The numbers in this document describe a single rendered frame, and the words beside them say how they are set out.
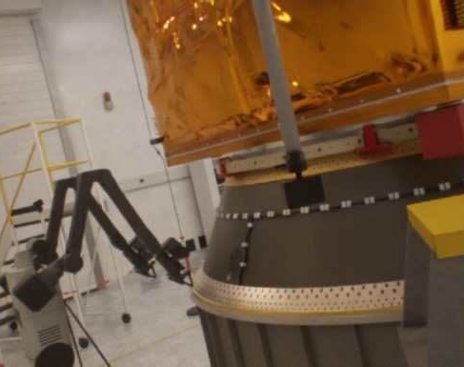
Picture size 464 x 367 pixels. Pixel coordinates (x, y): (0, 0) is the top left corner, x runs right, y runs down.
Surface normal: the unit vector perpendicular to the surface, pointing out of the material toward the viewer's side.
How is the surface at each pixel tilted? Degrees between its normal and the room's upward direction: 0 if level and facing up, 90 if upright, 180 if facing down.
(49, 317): 90
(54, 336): 100
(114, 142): 90
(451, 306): 87
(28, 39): 90
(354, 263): 62
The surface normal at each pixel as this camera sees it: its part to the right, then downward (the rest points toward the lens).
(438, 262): -0.18, 0.04
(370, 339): -0.43, 0.14
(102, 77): 0.52, -0.07
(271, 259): -0.72, -0.28
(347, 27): -0.85, 0.26
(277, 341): -0.68, 0.19
